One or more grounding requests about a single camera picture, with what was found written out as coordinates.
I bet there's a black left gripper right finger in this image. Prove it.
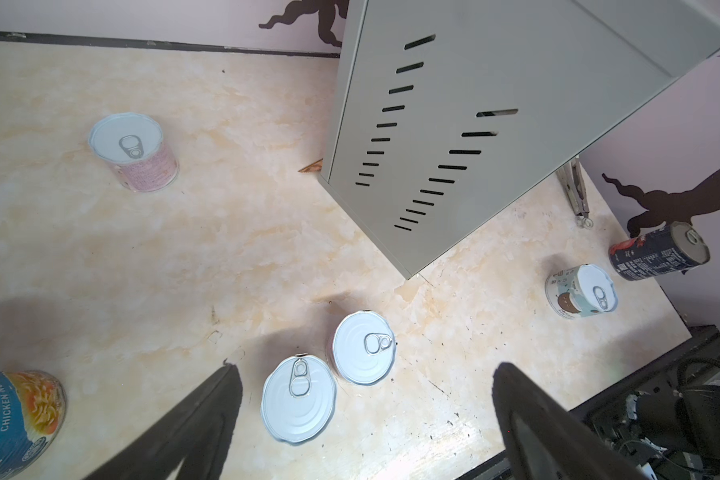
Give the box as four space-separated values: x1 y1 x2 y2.
492 362 642 480

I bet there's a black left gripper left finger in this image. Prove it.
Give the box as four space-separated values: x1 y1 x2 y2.
88 363 243 479

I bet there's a light blue label can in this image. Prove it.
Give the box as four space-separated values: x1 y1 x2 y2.
260 354 338 445

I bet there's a grey blue label can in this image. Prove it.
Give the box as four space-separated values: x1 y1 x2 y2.
544 264 618 319

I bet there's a pink orange label can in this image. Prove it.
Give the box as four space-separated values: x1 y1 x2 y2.
331 310 396 386

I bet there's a blue Progresso soup can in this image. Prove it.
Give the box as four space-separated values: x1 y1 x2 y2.
0 370 67 479

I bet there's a dark grey label can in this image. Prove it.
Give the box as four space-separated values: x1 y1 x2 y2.
608 222 711 281

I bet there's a grey metal cabinet box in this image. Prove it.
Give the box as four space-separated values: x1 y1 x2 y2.
319 0 720 277

